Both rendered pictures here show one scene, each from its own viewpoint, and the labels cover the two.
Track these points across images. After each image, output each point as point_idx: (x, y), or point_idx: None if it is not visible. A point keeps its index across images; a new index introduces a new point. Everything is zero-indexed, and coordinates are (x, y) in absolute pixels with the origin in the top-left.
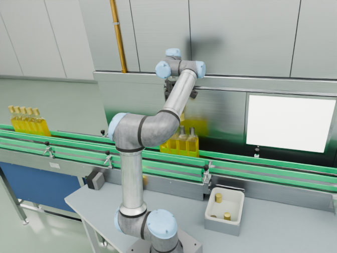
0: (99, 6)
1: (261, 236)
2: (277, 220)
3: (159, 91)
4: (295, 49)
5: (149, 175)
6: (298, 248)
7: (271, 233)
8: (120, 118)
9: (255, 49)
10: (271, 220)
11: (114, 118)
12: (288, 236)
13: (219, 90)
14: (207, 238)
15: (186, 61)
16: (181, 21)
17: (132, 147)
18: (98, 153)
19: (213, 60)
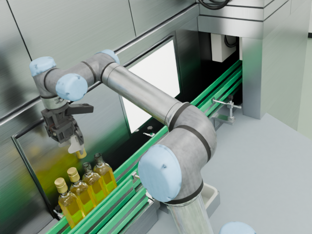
0: None
1: (225, 185)
2: (211, 166)
3: (7, 151)
4: (131, 6)
5: None
6: (246, 165)
7: (224, 176)
8: (172, 153)
9: (100, 22)
10: (210, 171)
11: (163, 162)
12: (232, 166)
13: (87, 92)
14: (213, 232)
15: (91, 58)
16: (1, 22)
17: (201, 176)
18: None
19: (64, 59)
